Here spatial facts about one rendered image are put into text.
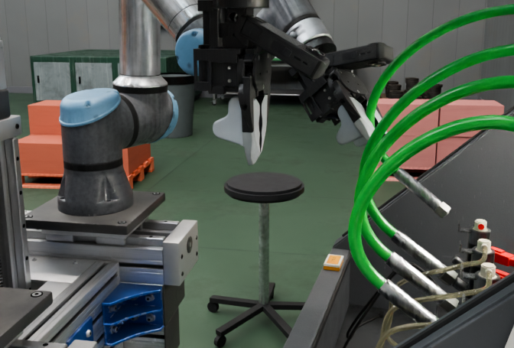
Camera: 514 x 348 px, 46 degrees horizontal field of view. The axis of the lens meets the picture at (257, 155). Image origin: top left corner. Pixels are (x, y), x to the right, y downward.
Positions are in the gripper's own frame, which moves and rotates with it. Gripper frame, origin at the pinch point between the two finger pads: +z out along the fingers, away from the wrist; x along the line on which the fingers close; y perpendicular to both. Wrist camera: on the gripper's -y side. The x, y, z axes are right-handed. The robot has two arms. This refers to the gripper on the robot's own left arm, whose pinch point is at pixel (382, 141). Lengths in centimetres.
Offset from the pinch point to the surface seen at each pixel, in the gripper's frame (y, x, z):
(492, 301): -13.0, 29.9, 28.8
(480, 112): 82, -424, -126
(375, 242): 0.2, 18.2, 16.5
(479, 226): -5.2, -0.9, 18.2
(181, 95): 340, -391, -346
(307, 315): 25.1, 2.6, 16.6
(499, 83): -21.6, 17.6, 9.7
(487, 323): -11.6, 30.1, 30.1
